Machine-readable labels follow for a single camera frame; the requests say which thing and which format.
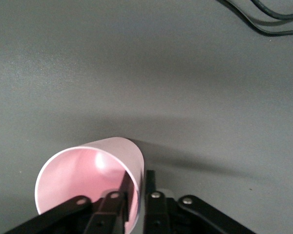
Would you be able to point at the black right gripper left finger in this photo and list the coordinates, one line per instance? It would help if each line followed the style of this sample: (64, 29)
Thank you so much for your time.
(107, 212)

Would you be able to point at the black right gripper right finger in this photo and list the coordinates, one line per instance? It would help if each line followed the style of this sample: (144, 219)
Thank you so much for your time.
(161, 214)

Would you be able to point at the pink plastic cup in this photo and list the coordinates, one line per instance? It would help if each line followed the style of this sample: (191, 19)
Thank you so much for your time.
(78, 175)

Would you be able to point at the dark grey table cloth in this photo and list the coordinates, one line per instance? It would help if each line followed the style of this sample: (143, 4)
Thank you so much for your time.
(112, 73)

